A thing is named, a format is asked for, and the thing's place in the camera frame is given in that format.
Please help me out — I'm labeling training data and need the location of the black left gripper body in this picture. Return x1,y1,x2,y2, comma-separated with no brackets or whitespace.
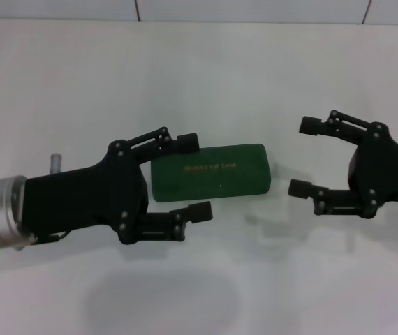
22,140,150,246

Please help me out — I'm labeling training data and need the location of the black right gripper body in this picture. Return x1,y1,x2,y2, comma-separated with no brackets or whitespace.
348,121,398,219

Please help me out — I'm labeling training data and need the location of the green glasses case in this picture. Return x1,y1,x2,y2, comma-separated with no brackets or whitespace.
149,142,273,202

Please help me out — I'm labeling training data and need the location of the silver left flange stub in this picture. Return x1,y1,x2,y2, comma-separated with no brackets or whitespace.
50,152,64,174

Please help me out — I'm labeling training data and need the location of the black left wrist connector cable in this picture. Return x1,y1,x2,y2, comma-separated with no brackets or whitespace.
33,230,73,245

